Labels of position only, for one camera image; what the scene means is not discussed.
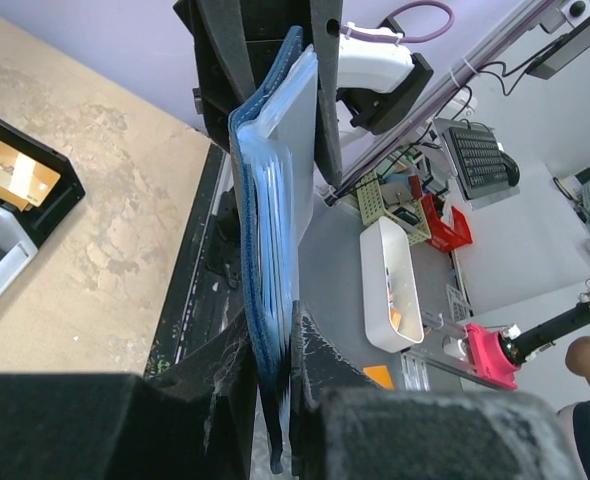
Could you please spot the blue leather card holder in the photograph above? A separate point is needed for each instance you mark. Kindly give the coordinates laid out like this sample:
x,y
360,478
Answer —
x,y
265,189

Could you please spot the black bin with gold cards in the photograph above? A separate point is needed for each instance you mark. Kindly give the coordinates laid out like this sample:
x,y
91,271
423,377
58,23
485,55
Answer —
x,y
40,222

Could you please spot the green perforated basket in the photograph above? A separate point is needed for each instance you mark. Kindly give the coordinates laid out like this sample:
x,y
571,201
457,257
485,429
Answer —
x,y
372,207

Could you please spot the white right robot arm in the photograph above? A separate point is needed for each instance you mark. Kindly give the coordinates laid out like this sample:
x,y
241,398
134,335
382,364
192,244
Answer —
x,y
371,71

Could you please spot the pink fixture block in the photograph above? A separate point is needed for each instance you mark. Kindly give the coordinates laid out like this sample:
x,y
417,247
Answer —
x,y
488,357

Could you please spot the white oblong tray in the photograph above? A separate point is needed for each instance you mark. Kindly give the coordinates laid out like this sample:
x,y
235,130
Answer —
x,y
392,318

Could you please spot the white middle bin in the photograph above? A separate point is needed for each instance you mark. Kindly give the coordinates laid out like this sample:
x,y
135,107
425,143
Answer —
x,y
0,260

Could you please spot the red plastic basket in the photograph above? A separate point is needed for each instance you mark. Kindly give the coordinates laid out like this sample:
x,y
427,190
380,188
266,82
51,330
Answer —
x,y
446,236

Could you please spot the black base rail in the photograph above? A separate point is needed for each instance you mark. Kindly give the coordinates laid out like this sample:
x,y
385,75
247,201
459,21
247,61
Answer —
x,y
204,294

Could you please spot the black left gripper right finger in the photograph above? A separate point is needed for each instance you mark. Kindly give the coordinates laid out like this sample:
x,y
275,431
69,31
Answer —
x,y
345,426

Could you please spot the pile of gold cards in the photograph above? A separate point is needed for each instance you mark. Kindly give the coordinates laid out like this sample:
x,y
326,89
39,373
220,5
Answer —
x,y
24,182

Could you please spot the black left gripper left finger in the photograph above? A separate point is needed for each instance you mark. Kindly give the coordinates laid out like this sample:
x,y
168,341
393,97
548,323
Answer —
x,y
193,421

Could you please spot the black keyboard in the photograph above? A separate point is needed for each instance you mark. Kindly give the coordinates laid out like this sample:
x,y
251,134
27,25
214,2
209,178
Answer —
x,y
478,160

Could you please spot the orange small box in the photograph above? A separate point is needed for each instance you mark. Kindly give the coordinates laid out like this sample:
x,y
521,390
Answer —
x,y
381,375

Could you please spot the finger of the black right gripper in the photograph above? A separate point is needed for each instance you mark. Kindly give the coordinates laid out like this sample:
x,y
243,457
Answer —
x,y
235,44
325,16

